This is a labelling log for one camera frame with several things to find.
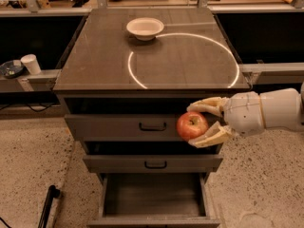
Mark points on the grey top drawer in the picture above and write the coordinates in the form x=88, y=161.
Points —
x=124, y=127

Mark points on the grey middle drawer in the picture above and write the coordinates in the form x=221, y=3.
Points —
x=152, y=163

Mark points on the white paper cup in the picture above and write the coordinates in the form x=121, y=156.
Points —
x=31, y=63

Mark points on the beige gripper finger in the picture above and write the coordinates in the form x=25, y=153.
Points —
x=216, y=134
x=213, y=105

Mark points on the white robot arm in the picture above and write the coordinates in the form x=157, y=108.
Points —
x=281, y=109

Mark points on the dark blue plate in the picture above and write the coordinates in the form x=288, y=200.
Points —
x=12, y=69

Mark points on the white paper bowl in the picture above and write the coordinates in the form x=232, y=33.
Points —
x=145, y=29

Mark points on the black bar on floor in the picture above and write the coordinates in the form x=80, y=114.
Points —
x=52, y=193

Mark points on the grey drawer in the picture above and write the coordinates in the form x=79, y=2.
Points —
x=124, y=127
x=154, y=200
x=152, y=163

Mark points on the grey drawer cabinet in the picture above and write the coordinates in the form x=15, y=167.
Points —
x=110, y=71

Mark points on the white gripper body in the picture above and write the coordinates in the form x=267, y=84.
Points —
x=245, y=113

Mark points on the grey metal shelf rail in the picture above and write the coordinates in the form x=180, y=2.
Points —
x=44, y=81

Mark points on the grey bottom drawer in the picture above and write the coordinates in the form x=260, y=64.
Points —
x=154, y=200

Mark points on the red apple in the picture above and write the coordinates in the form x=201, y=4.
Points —
x=191, y=125

